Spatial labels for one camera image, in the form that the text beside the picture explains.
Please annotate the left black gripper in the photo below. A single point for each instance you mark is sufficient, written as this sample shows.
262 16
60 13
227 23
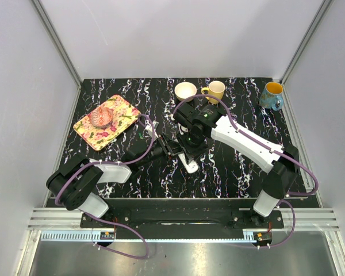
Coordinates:
170 146

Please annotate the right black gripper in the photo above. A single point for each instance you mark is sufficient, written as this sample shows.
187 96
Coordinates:
191 153

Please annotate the white remote control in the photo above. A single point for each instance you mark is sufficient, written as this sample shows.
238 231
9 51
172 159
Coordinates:
191 166

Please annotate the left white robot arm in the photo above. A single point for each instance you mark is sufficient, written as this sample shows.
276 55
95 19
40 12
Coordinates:
75 181

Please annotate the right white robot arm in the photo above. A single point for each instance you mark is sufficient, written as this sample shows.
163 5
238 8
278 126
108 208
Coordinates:
213 122

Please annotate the cream ceramic bowl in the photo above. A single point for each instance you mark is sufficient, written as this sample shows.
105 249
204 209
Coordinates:
185 90

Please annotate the yellow mug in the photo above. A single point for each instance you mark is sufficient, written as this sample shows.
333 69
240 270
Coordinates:
215 88

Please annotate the floral rectangular tray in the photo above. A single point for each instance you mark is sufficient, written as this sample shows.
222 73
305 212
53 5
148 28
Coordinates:
124 115

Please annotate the pink patterned small bowl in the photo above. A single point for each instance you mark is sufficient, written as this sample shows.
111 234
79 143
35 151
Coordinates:
101 117

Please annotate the blue butterfly mug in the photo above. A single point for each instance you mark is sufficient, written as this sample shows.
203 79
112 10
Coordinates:
271 96

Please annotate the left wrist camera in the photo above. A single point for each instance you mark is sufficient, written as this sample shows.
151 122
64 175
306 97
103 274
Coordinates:
152 129

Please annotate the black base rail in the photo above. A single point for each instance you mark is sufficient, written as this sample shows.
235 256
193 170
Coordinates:
187 219

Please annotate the left aluminium frame post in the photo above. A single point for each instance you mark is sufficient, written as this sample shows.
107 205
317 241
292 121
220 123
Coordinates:
53 35

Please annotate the aluminium frame post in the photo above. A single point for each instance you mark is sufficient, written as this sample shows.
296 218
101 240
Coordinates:
311 30
53 35

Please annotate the right aluminium frame post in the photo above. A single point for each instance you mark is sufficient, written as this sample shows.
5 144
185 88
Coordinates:
311 30

